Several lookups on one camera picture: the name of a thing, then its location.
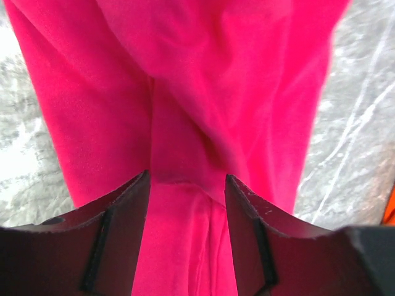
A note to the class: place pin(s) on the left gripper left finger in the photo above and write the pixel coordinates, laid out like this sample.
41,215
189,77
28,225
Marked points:
92,250

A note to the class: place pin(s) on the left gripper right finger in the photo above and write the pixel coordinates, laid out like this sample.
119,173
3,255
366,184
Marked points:
275,253

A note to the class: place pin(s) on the magenta t-shirt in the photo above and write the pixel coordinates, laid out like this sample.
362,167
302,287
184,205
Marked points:
191,91

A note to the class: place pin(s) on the folded orange t-shirt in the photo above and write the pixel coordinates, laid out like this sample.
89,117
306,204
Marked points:
389,214

